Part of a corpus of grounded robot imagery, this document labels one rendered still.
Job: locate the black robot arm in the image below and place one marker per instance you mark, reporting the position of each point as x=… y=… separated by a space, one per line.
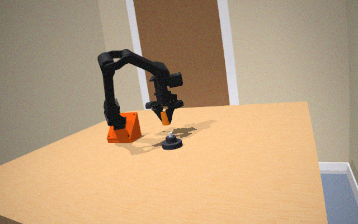
x=161 y=77

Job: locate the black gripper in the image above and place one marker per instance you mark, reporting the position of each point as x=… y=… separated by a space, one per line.
x=163 y=100

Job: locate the brown cylinder with hole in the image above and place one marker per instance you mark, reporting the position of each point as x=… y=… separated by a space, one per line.
x=164 y=118

